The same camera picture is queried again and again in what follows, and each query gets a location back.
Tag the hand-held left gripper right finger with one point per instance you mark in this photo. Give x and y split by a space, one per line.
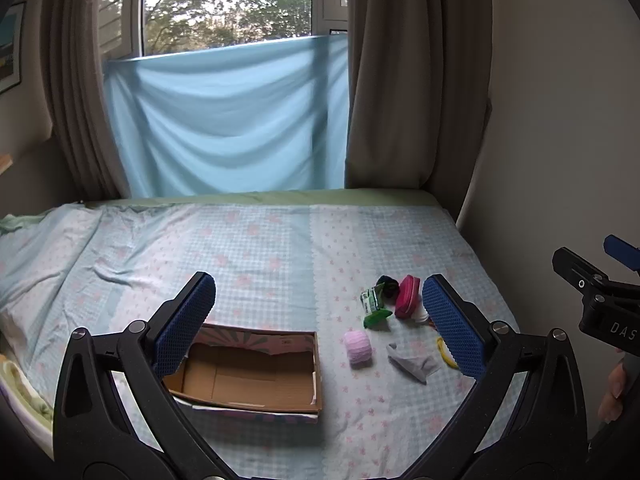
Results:
452 325

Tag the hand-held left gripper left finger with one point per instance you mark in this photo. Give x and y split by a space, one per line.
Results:
182 325

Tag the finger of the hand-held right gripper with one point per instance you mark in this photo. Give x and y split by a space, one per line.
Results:
575 265
620 251

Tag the yellow rimmed white mesh pouch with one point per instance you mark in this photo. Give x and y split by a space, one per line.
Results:
446 355

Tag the white tissue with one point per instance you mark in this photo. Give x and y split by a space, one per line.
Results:
421 312

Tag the pink zip pouch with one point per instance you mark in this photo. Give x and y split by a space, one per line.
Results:
407 300

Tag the grey cloth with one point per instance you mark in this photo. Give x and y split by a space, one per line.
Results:
412 362

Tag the cardboard box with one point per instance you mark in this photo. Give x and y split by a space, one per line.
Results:
240 375

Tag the black scrunchie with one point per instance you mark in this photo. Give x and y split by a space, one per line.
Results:
387 285

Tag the green soft item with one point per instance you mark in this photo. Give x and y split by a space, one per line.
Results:
376 317

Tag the green tissue packet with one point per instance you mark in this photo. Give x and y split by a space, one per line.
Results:
371 300

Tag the pink yarn ball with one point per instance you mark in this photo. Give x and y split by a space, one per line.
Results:
357 350

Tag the person's right hand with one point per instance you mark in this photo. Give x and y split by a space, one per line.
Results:
612 392

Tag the checked floral bed sheet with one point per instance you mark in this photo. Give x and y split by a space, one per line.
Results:
280 260

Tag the pale green blanket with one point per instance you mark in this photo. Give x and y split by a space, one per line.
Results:
25 390

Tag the light blue hanging cloth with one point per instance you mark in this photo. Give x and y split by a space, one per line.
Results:
225 120

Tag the wooden shelf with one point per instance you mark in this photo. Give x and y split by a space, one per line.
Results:
5 162

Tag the beige curtain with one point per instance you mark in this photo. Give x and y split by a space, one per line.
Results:
80 85
410 85

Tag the window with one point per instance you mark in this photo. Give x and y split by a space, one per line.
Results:
225 5

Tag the framed wall picture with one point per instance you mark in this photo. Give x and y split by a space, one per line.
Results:
11 50

